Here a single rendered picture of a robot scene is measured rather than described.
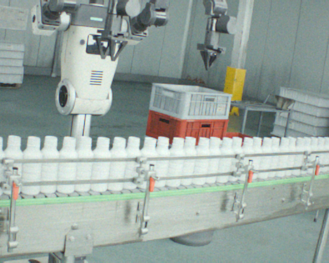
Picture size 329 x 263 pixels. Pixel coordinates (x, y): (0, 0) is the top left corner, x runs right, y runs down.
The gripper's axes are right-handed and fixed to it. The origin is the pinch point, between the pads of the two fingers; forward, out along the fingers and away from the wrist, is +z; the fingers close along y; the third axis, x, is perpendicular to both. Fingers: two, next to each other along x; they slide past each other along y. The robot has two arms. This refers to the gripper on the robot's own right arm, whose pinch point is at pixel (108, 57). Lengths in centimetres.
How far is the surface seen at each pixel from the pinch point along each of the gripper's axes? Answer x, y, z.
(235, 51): 773, -677, -15
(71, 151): -19.0, 16.2, 27.0
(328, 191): 119, 21, 50
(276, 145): 75, 16, 27
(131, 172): 3.8, 16.4, 34.2
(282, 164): 80, 18, 35
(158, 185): 15.5, 16.5, 39.1
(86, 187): -12.6, 16.3, 38.4
